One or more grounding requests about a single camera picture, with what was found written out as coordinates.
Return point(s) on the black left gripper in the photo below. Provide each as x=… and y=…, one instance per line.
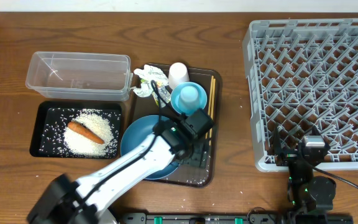
x=204, y=161

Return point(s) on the wooden chopstick left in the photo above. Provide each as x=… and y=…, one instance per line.
x=209, y=99

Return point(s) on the light blue bowl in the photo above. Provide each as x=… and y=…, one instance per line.
x=176, y=92

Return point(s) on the wooden chopstick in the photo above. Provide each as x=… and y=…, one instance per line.
x=209, y=99
x=212, y=110

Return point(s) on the brown serving tray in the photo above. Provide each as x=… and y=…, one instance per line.
x=186, y=175

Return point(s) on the grey dishwasher rack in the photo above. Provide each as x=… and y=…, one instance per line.
x=303, y=74

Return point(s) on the dark blue plate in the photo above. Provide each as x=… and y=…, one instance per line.
x=135, y=134

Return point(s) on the white tissue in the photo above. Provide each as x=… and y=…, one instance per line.
x=150, y=73

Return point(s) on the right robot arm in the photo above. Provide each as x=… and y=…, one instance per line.
x=312, y=196

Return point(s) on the orange carrot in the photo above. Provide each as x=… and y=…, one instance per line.
x=82, y=130

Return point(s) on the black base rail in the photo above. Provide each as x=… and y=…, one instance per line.
x=255, y=216

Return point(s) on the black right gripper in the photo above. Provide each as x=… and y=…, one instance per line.
x=287, y=155

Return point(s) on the white rice pile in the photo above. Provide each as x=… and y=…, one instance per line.
x=83, y=146

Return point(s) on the black tray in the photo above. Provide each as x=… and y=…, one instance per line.
x=52, y=119

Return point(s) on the clear plastic bin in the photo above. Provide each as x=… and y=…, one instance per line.
x=80, y=76

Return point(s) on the white paper cup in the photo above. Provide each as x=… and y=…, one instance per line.
x=177, y=74

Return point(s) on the wooden chopstick right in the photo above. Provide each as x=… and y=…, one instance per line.
x=212, y=110

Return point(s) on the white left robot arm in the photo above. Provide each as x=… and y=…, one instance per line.
x=87, y=199

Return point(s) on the foil snack wrapper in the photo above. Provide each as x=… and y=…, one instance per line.
x=145, y=90

